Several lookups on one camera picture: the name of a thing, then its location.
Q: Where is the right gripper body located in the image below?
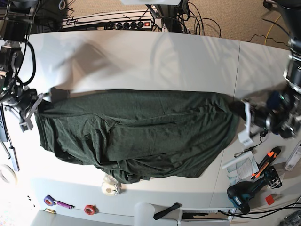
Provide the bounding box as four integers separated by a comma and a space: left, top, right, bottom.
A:
2, 88, 38, 118

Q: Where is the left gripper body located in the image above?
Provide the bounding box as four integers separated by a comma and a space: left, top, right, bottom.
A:
250, 90, 298, 138

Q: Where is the dark green t-shirt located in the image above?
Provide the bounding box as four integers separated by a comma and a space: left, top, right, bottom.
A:
35, 90, 239, 184

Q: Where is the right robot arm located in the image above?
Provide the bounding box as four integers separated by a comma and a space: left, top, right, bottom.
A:
0, 0, 50, 131

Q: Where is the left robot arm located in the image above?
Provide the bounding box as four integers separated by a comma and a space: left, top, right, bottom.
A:
230, 0, 301, 147

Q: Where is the silver carabiner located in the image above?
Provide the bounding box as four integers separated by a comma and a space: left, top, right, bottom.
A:
234, 146, 254, 158

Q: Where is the grey remote panel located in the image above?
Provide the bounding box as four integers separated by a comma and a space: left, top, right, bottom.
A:
0, 112, 8, 142

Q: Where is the white paper booklet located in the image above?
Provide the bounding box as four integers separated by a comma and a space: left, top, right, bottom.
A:
222, 151, 259, 185

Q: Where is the orange black utility knife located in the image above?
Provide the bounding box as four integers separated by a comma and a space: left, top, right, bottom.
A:
250, 146, 281, 180

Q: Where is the grey usb hub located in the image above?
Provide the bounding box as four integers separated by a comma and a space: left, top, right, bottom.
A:
9, 147, 20, 172

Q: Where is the white masking tape roll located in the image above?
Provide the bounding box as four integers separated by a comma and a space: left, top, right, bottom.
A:
0, 164, 17, 185

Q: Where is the red square sticker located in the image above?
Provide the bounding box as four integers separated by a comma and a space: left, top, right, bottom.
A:
265, 194, 275, 206

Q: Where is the purple tape roll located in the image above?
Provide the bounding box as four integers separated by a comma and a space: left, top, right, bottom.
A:
44, 195, 56, 206

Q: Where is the purple pen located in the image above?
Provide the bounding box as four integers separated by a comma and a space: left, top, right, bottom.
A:
55, 200, 74, 209

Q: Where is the red tape roll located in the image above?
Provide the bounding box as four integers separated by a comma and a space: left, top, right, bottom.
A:
84, 205, 96, 216

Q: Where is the black power strip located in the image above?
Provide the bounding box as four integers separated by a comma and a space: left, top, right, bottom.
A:
104, 21, 152, 31

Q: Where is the white plastic tube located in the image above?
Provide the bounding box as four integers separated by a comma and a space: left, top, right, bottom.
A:
134, 203, 155, 226

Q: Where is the teal cordless drill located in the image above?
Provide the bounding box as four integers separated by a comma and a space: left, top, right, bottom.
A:
227, 166, 282, 214

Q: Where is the yellow cable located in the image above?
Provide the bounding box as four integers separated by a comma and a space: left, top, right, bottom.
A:
264, 11, 286, 46

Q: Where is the black strap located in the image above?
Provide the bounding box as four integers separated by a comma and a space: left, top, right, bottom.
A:
153, 202, 182, 220

